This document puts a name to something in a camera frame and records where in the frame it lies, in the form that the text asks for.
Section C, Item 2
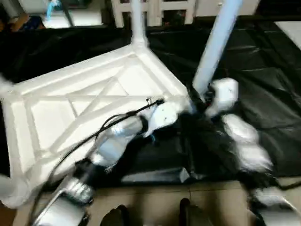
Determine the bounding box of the white plastic table top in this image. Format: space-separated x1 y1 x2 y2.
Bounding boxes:
0 41 197 209

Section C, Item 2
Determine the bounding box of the black mat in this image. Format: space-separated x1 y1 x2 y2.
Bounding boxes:
0 16 301 189

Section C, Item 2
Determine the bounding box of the white drawer unit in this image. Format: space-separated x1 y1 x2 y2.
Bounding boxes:
194 0 261 17

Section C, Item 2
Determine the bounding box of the white glass door cabinet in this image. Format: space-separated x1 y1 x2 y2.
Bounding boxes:
110 0 197 28

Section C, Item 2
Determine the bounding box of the white flat board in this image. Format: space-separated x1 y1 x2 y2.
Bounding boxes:
274 20 301 51

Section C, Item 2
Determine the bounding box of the dark left robot foot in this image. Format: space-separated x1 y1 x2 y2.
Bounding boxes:
101 204 130 226

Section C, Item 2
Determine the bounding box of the grey metal pole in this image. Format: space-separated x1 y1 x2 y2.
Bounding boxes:
57 0 75 27

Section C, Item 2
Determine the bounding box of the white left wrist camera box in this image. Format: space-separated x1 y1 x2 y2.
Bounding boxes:
143 101 179 138

